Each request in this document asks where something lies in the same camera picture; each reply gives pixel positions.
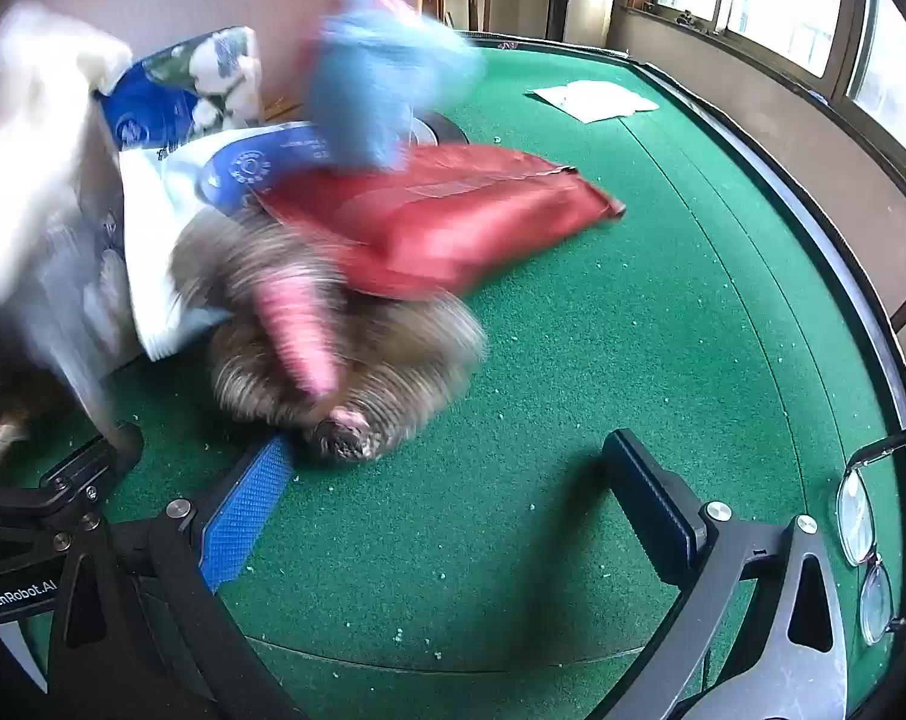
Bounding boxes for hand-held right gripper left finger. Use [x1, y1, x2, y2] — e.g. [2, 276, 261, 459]
[48, 435, 311, 720]

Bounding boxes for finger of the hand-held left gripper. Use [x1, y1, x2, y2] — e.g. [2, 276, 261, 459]
[37, 420, 148, 539]

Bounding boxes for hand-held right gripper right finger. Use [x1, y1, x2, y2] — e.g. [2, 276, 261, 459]
[601, 427, 851, 720]

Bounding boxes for grey woolly item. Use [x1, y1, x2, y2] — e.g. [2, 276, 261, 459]
[169, 202, 491, 462]

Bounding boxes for white blue-banded tissue packet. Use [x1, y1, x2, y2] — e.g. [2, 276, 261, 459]
[115, 120, 334, 361]

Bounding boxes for red packet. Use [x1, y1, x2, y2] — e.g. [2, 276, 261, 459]
[254, 142, 626, 301]

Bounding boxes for white cloth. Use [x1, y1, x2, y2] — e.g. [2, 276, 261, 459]
[0, 0, 135, 331]

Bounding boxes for blue floral tissue packet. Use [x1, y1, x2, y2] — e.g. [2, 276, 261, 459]
[97, 26, 266, 158]

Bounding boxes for blue knit sock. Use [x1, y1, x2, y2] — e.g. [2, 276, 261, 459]
[303, 0, 488, 170]

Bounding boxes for pink cloth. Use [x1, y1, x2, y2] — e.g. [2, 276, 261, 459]
[254, 270, 341, 402]

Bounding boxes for eyeglasses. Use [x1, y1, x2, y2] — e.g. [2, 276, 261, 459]
[834, 420, 906, 646]

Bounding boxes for white paper sheet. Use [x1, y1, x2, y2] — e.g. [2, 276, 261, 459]
[526, 79, 660, 123]

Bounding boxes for round table centre disc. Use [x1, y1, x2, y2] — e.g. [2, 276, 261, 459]
[404, 111, 470, 147]

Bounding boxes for window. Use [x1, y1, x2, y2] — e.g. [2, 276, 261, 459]
[625, 0, 906, 128]

